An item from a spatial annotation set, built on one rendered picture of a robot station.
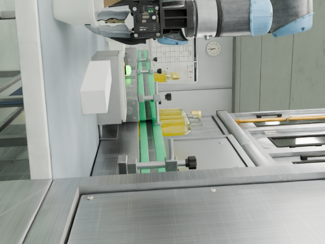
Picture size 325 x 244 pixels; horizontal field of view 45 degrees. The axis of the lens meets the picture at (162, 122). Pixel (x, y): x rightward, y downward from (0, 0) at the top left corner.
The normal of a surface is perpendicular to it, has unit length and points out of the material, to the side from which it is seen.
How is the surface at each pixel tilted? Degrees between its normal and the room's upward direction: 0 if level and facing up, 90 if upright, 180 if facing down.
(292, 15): 110
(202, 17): 90
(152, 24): 90
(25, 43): 90
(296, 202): 90
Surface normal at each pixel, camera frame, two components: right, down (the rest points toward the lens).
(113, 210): -0.03, -0.96
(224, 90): 0.06, 0.29
